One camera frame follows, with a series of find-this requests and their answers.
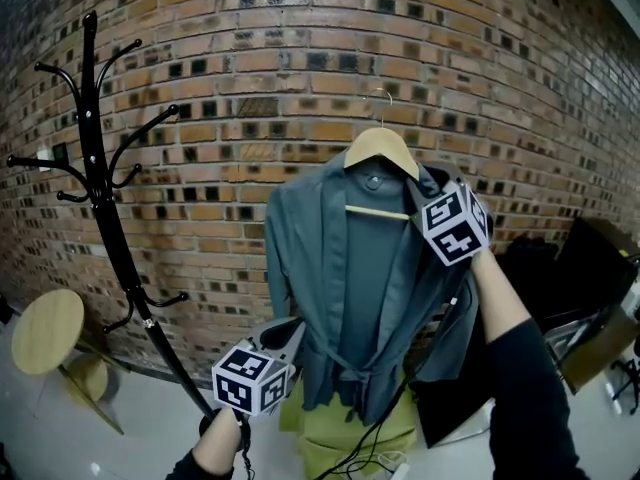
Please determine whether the grey cardigan garment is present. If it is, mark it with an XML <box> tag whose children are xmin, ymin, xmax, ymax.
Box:
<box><xmin>264</xmin><ymin>152</ymin><xmax>481</xmax><ymax>425</ymax></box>

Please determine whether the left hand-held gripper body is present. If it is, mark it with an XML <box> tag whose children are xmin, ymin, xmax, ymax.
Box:
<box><xmin>211</xmin><ymin>337</ymin><xmax>295</xmax><ymax>418</ymax></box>

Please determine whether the wooden clothes hanger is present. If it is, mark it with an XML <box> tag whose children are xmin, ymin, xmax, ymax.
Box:
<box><xmin>343</xmin><ymin>87</ymin><xmax>422</xmax><ymax>222</ymax></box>

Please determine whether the white power strip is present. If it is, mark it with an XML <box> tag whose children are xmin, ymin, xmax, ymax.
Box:
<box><xmin>344</xmin><ymin>450</ymin><xmax>412</xmax><ymax>480</ymax></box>

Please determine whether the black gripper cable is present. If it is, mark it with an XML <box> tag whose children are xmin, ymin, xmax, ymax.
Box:
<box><xmin>235</xmin><ymin>411</ymin><xmax>257</xmax><ymax>480</ymax></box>
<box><xmin>312</xmin><ymin>295</ymin><xmax>464</xmax><ymax>480</ymax></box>

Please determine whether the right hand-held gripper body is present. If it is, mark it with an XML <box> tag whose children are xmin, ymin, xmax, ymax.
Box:
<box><xmin>421</xmin><ymin>162</ymin><xmax>495</xmax><ymax>268</ymax></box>

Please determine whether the round wooden side table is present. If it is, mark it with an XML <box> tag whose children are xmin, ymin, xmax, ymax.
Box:
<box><xmin>10</xmin><ymin>287</ymin><xmax>126</xmax><ymax>437</ymax></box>

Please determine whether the yellow-green cloth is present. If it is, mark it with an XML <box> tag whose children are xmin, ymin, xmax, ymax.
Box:
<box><xmin>278</xmin><ymin>376</ymin><xmax>419</xmax><ymax>480</ymax></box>

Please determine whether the brown cardboard box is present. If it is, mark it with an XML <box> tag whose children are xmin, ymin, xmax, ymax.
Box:
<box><xmin>544</xmin><ymin>307</ymin><xmax>640</xmax><ymax>397</ymax></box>

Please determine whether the black bag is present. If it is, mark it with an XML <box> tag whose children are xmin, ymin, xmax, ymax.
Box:
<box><xmin>502</xmin><ymin>236</ymin><xmax>562</xmax><ymax>315</ymax></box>

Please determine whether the black office chair base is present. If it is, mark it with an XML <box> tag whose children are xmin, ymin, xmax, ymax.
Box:
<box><xmin>607</xmin><ymin>355</ymin><xmax>640</xmax><ymax>417</ymax></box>

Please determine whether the person's left forearm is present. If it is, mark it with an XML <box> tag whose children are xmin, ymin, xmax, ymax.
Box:
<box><xmin>167</xmin><ymin>407</ymin><xmax>242</xmax><ymax>480</ymax></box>

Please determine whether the person's right forearm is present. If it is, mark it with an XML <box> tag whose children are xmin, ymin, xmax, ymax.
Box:
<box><xmin>469</xmin><ymin>247</ymin><xmax>594</xmax><ymax>480</ymax></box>

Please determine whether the black metal coat rack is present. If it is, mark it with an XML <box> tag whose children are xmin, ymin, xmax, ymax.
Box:
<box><xmin>6</xmin><ymin>10</ymin><xmax>224</xmax><ymax>437</ymax></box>

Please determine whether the black monitor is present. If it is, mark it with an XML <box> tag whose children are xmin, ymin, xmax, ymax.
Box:
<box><xmin>559</xmin><ymin>216</ymin><xmax>639</xmax><ymax>319</ymax></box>

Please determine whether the black board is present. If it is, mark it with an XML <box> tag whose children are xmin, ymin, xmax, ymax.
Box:
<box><xmin>413</xmin><ymin>312</ymin><xmax>497</xmax><ymax>450</ymax></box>

